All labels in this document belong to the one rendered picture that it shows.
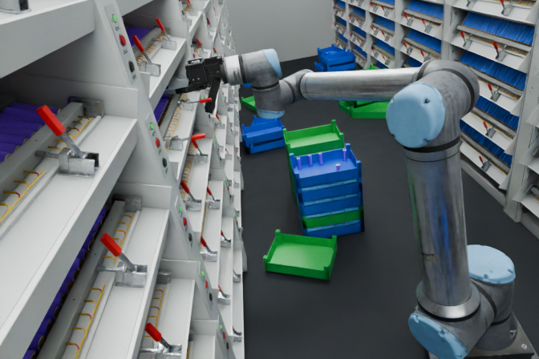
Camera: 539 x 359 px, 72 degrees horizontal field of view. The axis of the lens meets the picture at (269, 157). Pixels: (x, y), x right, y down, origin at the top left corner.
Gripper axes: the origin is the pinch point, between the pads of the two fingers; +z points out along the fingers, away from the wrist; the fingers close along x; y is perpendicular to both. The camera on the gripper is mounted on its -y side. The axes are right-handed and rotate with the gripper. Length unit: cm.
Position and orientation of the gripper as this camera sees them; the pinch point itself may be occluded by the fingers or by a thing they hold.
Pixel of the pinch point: (165, 90)
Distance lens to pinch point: 124.2
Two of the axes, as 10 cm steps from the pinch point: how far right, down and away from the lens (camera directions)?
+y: -1.7, -8.6, -4.8
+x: 0.8, 4.7, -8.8
